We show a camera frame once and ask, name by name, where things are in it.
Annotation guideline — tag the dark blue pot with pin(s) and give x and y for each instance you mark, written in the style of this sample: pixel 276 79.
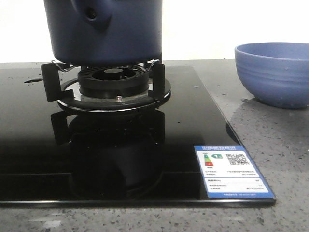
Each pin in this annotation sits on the dark blue pot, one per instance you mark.
pixel 105 32

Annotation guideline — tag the light blue bowl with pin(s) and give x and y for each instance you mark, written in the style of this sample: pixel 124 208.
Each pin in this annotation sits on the light blue bowl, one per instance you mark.
pixel 276 73

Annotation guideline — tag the black pot support grate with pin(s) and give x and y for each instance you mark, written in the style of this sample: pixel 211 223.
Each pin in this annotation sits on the black pot support grate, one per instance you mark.
pixel 69 97

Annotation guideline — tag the black round gas burner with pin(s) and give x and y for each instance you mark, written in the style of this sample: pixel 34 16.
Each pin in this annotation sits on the black round gas burner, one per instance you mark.
pixel 109 82

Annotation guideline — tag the blue white energy label sticker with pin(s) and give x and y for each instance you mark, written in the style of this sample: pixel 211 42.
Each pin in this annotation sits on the blue white energy label sticker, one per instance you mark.
pixel 229 172

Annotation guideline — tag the black glass gas cooktop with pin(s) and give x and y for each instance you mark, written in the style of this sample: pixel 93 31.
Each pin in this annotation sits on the black glass gas cooktop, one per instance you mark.
pixel 50 157

